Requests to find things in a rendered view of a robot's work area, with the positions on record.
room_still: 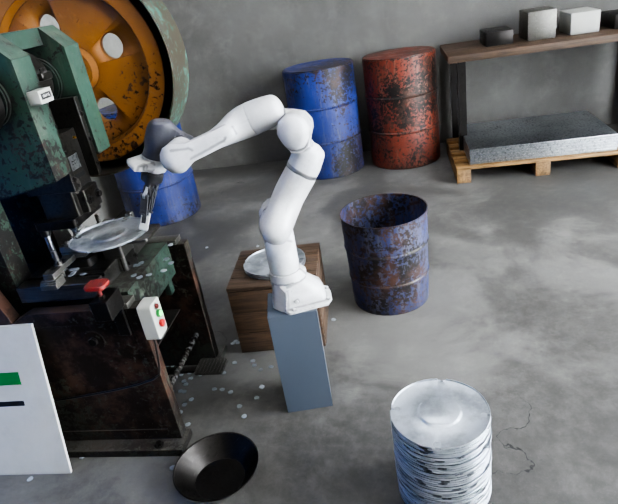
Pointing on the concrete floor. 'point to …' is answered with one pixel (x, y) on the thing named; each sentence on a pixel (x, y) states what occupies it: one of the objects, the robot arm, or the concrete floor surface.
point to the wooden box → (249, 302)
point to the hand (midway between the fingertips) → (144, 221)
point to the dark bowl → (215, 467)
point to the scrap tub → (387, 252)
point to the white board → (13, 405)
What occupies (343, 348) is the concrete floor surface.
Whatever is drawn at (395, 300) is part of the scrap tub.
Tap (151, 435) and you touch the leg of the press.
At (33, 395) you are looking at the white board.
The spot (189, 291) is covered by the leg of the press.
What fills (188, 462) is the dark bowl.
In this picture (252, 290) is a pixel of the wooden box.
